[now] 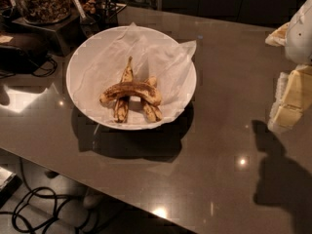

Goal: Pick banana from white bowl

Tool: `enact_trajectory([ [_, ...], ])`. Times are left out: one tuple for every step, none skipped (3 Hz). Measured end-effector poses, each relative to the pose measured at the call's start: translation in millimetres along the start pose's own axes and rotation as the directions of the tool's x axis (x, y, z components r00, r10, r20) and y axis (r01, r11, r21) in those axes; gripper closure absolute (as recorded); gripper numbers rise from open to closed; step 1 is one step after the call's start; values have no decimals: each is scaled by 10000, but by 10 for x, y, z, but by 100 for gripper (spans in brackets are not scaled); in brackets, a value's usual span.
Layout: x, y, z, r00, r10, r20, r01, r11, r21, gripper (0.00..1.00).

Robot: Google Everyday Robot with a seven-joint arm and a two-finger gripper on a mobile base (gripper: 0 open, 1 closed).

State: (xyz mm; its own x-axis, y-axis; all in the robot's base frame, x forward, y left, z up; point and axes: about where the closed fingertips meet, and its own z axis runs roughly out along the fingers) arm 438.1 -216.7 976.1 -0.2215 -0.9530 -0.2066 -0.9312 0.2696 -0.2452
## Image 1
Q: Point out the black device on table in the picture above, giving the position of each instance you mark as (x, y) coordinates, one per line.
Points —
(22, 53)

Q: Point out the black wire rack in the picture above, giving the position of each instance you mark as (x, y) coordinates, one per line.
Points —
(111, 9)

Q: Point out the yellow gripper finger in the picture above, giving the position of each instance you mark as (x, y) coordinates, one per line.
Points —
(278, 37)

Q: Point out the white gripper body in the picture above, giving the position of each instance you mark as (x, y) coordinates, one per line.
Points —
(299, 38)

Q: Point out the glass jar of nuts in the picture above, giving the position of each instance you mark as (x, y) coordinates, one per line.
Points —
(44, 11)

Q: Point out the black stand under jars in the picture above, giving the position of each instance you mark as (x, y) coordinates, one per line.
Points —
(62, 37)

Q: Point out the white bowl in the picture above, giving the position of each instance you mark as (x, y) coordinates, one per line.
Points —
(97, 49)

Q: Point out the white paper liner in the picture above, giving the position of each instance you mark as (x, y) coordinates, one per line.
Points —
(162, 62)

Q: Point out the grey box on floor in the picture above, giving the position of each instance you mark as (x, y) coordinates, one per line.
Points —
(9, 184)

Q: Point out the spotted banana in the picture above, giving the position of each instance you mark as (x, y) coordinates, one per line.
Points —
(132, 89)
(152, 113)
(121, 108)

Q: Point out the metal scoop with label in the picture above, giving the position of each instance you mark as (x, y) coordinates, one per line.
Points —
(88, 24)

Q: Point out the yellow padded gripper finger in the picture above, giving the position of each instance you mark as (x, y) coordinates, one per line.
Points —
(292, 98)

